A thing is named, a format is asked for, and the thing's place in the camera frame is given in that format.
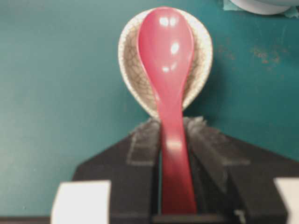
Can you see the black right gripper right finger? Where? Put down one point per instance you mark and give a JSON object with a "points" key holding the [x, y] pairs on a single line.
{"points": [[234, 178]]}

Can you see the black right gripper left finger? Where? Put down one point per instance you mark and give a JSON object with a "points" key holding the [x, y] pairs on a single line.
{"points": [[117, 186]]}

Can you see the red plastic spoon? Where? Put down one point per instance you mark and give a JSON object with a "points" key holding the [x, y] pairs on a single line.
{"points": [[165, 47]]}

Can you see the crackle-glazed ceramic spoon rest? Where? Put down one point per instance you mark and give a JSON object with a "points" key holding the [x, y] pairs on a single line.
{"points": [[135, 78]]}

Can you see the white bowl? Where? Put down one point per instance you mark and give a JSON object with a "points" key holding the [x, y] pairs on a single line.
{"points": [[259, 7]]}

